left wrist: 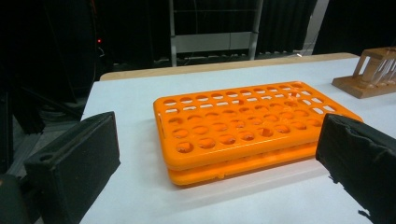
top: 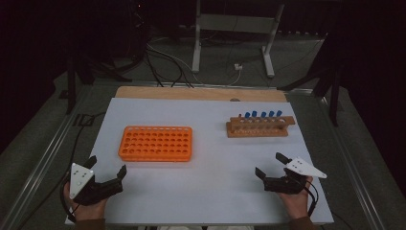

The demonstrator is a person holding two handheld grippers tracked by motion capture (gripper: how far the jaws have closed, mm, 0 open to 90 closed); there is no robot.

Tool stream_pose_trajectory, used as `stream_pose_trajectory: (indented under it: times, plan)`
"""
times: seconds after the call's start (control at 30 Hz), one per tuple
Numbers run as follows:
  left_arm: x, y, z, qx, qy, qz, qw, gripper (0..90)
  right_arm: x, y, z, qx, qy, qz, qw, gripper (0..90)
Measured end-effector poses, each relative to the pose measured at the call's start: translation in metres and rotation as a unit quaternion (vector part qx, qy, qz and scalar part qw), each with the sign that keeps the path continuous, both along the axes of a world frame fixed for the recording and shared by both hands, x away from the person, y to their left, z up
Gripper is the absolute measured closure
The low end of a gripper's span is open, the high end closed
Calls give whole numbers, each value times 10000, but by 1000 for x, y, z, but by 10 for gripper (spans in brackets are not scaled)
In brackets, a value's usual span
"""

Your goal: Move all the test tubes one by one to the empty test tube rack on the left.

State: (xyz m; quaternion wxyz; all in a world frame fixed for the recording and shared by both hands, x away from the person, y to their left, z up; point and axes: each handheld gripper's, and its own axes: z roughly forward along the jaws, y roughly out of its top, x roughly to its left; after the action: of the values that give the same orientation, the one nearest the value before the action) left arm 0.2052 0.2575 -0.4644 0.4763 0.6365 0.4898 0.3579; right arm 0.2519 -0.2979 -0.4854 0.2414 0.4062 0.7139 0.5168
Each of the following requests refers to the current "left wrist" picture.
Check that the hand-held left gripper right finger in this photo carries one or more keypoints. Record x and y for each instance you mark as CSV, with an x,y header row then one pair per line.
x,y
361,155

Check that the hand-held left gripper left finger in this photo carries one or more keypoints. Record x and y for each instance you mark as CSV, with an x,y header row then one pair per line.
x,y
74,161

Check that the wooden test tube rack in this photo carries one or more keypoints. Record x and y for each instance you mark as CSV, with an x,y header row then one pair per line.
x,y
351,87

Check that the orange plastic test tube rack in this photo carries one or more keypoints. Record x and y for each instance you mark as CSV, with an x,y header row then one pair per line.
x,y
236,149

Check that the white table mat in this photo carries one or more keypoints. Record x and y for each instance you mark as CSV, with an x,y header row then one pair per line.
x,y
140,193

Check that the black equipment with red light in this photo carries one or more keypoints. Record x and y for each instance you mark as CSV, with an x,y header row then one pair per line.
x,y
77,46

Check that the black curtain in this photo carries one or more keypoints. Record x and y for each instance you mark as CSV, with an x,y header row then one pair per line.
x,y
355,25
283,25

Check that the grey metal stand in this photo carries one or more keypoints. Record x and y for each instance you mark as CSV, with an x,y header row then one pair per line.
x,y
211,42

